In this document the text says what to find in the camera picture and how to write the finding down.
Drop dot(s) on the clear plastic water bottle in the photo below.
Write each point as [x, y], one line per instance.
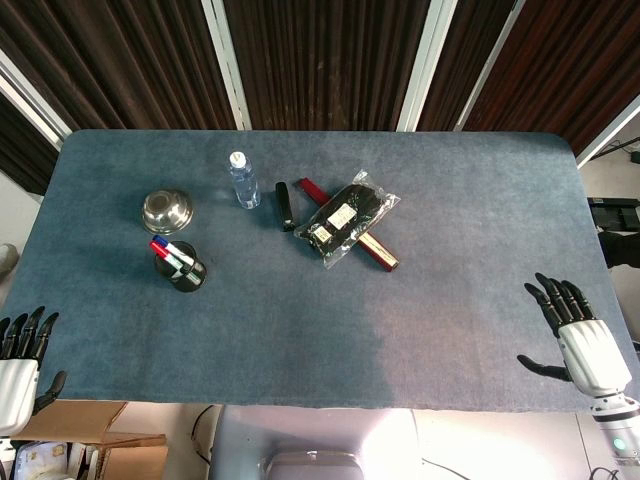
[244, 182]

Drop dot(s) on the brown cardboard box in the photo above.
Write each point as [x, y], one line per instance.
[100, 435]

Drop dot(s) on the blue table cloth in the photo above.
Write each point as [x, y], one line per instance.
[320, 325]

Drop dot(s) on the long dark red box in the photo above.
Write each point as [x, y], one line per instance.
[380, 250]

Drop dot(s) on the grey robot torso base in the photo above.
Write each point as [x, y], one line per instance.
[310, 440]

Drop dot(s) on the black round pen holder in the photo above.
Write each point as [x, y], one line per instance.
[187, 272]

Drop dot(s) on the clear bag with black item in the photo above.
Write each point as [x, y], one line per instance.
[345, 215]

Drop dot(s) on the grey object on floor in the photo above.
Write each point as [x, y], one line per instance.
[7, 257]

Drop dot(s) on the white metal frame post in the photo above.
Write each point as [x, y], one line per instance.
[30, 95]
[492, 60]
[420, 65]
[227, 60]

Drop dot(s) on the black cloth bundle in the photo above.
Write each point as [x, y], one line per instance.
[622, 247]

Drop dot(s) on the red whiteboard marker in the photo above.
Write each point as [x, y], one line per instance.
[158, 246]

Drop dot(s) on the stainless steel bowl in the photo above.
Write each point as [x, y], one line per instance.
[167, 212]

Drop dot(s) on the blue whiteboard marker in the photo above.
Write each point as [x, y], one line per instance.
[160, 239]

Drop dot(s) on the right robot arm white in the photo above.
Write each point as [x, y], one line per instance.
[617, 425]

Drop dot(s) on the black equipment case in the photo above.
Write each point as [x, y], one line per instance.
[617, 212]

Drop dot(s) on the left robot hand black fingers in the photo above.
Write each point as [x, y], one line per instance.
[15, 390]

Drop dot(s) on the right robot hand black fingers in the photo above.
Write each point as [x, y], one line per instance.
[592, 350]

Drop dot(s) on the black stapler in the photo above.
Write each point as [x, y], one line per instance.
[285, 207]

